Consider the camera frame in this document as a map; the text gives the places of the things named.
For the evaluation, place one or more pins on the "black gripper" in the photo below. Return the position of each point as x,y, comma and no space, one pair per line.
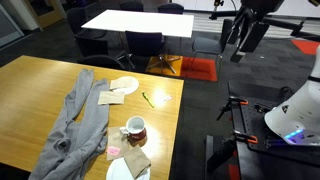
261,8

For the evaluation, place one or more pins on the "green pen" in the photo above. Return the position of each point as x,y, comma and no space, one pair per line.
148,99

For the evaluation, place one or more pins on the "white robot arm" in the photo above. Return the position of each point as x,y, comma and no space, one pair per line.
300,110

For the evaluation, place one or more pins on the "gray office chair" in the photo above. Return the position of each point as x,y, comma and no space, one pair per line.
208,45

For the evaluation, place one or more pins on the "orange black clamp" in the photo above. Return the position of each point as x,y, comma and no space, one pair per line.
238,100
245,136

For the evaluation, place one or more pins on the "black office chair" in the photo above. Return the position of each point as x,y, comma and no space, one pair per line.
131,6
78,20
170,8
100,61
91,46

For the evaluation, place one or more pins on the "pink sugar packet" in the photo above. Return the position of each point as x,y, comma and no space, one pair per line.
113,150
167,98

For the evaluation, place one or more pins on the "white rectangular table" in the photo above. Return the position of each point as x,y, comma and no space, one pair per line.
143,23

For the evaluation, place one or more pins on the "black chair chrome star base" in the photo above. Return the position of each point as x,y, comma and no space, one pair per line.
143,43

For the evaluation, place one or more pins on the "white plate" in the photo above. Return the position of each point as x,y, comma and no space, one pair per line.
116,171
132,89

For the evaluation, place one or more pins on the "black robot mounting stand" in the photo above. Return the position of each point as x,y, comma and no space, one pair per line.
253,166

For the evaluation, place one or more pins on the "brown paper napkin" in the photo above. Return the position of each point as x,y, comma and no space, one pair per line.
136,161
111,98
121,83

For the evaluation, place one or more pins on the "white paper sheet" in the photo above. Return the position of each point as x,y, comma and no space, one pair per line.
115,138

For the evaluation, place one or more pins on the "wooden door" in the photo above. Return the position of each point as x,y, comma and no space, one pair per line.
50,15

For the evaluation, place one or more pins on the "black camera tripod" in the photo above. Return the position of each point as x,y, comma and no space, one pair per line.
216,10

